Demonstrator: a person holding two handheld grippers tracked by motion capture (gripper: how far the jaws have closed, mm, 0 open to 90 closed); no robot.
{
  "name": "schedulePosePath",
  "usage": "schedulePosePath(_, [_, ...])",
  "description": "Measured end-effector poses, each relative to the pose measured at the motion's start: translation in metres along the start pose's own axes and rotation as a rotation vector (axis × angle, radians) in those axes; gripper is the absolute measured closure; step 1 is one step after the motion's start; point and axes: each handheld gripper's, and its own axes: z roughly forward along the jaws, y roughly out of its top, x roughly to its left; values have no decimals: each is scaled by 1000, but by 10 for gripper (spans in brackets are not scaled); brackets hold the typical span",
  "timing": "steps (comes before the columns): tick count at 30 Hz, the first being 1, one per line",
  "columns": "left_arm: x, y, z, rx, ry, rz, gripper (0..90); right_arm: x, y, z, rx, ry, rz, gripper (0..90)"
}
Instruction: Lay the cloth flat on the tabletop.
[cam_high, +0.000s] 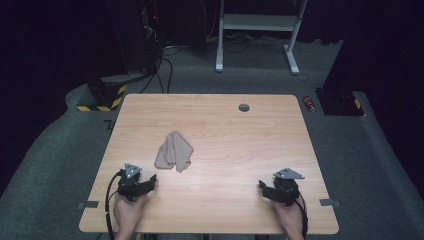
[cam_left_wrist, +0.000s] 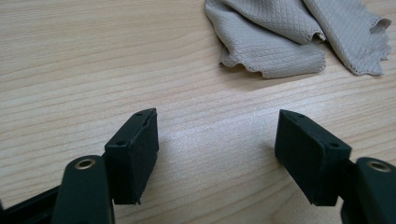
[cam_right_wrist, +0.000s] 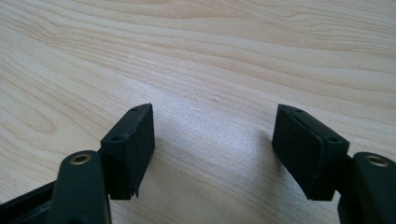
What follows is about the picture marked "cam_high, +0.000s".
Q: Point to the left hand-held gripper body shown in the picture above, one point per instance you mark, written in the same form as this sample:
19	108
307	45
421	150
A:
130	186

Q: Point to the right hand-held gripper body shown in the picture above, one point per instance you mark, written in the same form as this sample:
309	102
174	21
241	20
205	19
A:
286	191

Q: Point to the beige cloth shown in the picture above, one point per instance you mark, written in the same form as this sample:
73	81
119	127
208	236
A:
175	150

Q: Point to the person's left hand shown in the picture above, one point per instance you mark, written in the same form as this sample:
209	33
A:
126	213

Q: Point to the person's right hand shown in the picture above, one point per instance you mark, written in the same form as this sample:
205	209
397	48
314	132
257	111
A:
290	218

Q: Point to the grey tape strip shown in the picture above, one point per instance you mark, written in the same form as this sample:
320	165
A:
88	204
330	202

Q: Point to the grey round table grommet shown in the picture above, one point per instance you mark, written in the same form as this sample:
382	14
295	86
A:
244	107

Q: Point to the yellow black striped stand base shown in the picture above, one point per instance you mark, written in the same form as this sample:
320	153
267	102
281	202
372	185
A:
106	100

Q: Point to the red can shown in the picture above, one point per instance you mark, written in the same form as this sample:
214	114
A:
309	103

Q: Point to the black equipment cabinet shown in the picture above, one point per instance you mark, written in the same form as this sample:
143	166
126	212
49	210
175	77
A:
131	36

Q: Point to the white metal stand frame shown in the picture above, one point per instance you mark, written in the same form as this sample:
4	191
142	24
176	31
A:
256	22

